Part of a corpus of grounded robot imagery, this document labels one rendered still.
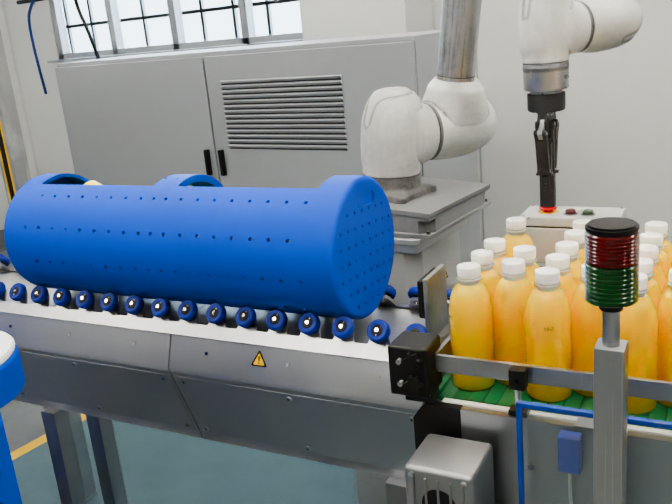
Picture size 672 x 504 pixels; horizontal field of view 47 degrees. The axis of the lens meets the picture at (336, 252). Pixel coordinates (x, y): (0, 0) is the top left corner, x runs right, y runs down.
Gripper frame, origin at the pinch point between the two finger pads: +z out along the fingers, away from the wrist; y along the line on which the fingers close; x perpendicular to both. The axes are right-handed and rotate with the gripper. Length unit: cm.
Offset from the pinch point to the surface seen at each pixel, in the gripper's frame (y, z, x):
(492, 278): -36.9, 7.2, 1.1
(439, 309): -28.6, 17.3, 14.5
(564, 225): -5.0, 6.2, -4.4
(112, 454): -22, 73, 118
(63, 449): -38, 63, 118
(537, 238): -5.0, 9.2, 1.1
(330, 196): -36.4, -6.7, 31.7
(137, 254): -43, 5, 75
